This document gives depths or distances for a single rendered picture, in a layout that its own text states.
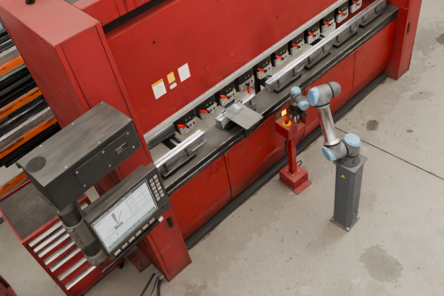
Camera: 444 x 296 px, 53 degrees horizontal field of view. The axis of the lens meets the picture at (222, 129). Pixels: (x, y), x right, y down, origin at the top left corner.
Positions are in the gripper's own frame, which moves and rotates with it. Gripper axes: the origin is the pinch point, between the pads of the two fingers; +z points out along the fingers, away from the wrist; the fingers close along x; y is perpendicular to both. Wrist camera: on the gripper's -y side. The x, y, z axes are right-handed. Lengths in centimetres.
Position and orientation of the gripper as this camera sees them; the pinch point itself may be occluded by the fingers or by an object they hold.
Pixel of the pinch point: (296, 121)
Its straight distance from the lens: 369.8
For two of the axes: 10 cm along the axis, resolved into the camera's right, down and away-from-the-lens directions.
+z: 0.9, 6.6, 7.5
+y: -6.2, -5.5, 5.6
